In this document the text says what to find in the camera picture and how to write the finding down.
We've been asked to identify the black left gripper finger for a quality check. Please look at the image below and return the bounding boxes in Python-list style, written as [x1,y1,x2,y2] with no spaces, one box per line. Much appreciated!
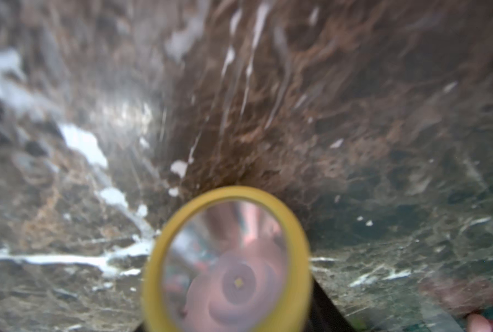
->
[304,279,356,332]

